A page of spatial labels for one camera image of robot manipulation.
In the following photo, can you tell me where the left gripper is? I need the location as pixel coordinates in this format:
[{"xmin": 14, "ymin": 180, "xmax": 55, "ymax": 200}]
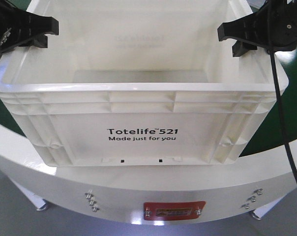
[{"xmin": 0, "ymin": 0, "xmax": 59, "ymax": 56}]

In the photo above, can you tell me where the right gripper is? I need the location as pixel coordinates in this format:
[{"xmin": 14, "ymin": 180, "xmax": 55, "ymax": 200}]
[{"xmin": 217, "ymin": 0, "xmax": 297, "ymax": 57}]

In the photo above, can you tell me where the white plastic tote crate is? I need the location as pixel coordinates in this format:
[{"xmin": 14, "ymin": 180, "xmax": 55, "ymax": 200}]
[{"xmin": 0, "ymin": 0, "xmax": 276, "ymax": 167}]

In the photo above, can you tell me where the table leg foot left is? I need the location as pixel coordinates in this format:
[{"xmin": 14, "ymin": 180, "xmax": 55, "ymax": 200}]
[{"xmin": 36, "ymin": 200, "xmax": 49, "ymax": 211}]

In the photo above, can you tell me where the white outer table rim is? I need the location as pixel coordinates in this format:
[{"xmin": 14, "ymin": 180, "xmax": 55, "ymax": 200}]
[{"xmin": 0, "ymin": 125, "xmax": 296, "ymax": 224}]

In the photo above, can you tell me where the red warning label plate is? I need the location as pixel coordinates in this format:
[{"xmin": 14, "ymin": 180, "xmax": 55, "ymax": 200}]
[{"xmin": 143, "ymin": 201, "xmax": 206, "ymax": 221}]

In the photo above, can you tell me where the black cable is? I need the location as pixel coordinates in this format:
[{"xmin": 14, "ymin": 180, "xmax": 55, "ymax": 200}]
[{"xmin": 266, "ymin": 0, "xmax": 297, "ymax": 197}]

